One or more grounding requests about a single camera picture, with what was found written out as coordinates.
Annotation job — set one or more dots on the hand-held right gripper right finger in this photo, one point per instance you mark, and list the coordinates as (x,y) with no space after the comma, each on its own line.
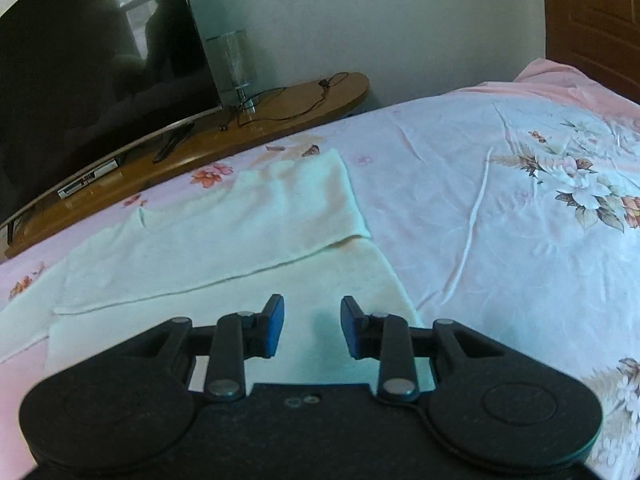
(350,330)

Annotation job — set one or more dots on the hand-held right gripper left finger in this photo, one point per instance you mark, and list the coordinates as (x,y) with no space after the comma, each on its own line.
(274,325)

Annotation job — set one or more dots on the white knit garment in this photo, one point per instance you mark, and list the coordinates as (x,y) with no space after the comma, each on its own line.
(225,220)

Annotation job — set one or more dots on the pink floral bedsheet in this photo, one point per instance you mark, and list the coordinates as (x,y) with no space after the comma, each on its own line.
(450,210)

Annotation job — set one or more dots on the black remote control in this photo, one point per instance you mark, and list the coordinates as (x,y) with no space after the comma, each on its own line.
(170,145)

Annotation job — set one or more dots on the wooden television stand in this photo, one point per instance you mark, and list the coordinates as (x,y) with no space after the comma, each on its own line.
(300,105)

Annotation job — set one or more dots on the silver set-top box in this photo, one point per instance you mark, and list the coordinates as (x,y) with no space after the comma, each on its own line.
(90,180)

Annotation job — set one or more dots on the glass table lamp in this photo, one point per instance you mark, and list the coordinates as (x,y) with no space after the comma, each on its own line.
(235,60)

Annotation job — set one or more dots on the black flat screen television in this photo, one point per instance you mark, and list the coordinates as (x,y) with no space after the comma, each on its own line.
(100,60)

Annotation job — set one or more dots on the brown wooden door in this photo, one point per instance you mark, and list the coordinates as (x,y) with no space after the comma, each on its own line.
(595,20)

